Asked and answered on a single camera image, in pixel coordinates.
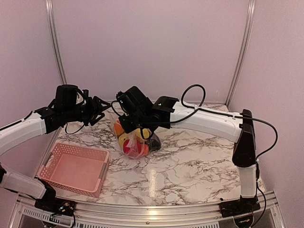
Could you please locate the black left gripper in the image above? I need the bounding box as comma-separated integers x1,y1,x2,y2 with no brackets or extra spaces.
63,95,111,126

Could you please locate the clear zip top bag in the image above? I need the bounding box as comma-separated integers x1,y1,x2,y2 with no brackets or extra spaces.
110,114,153,159

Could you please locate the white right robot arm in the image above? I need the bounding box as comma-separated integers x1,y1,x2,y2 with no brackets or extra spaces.
116,86,257,213

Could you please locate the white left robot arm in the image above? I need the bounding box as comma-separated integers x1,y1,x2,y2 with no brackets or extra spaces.
0,85,111,211

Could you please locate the orange fake fruit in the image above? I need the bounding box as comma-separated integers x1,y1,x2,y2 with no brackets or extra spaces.
114,122,124,137

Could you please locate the yellow fake lemon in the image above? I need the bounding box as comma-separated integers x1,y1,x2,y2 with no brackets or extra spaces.
118,133,129,147

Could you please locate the red fake apple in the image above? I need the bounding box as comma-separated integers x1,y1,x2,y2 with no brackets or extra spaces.
123,140,142,158

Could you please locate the pink perforated plastic basket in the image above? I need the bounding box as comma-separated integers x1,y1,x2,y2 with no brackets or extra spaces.
37,142,109,198

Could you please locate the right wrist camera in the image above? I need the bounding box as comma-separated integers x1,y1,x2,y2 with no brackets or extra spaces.
116,91,129,105

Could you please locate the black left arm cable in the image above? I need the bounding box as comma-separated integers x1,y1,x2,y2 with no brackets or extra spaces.
64,122,86,135

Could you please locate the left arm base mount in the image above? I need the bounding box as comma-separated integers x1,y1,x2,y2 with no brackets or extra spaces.
35,198,76,217

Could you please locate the front aluminium rail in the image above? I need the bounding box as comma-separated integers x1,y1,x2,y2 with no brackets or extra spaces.
9,194,285,228

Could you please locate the left aluminium frame post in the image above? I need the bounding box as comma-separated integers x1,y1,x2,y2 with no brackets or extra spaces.
45,0,67,85

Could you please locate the aluminium frame post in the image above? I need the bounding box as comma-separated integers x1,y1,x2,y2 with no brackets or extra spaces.
225,0,256,107
45,0,67,85

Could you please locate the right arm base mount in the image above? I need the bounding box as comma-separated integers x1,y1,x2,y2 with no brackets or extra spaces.
219,200,261,218

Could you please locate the right aluminium frame post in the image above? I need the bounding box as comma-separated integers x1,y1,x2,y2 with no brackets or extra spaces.
225,0,256,107

